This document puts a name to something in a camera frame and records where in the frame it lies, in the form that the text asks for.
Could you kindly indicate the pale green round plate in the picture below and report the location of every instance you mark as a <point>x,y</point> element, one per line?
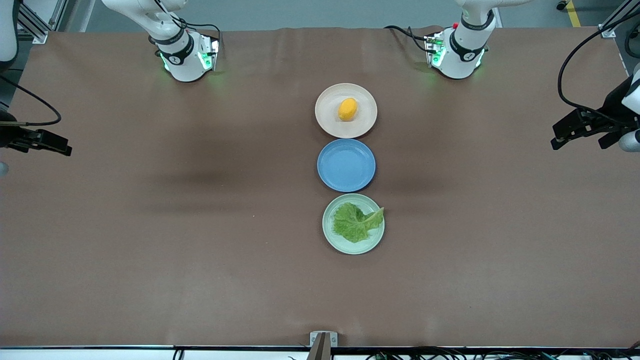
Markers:
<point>352,248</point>

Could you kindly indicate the black caster wheel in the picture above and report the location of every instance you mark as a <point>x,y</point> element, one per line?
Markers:
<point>562,5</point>

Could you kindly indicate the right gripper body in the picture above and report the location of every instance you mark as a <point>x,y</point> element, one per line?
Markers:
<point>6,136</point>

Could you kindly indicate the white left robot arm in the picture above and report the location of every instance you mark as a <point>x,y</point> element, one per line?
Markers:
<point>460,60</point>

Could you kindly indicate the blue round plate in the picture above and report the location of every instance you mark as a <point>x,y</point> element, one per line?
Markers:
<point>346,165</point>

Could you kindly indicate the brown table cover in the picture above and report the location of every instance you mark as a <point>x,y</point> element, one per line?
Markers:
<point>200,250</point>

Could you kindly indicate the green lettuce leaf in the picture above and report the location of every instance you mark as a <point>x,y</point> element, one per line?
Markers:
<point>352,225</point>

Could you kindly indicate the camera mount post with bracket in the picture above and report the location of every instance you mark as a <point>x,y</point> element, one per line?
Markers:
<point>324,346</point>

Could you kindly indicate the aluminium frame profile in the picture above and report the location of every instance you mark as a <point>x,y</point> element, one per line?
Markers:
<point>35,27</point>
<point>617,17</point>

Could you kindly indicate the yellow lemon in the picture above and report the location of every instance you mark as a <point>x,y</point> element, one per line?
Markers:
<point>348,109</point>

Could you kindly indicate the beige round plate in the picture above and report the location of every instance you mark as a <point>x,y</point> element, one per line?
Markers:
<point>327,120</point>

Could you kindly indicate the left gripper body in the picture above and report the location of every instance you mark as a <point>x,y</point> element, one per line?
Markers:
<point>614,106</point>

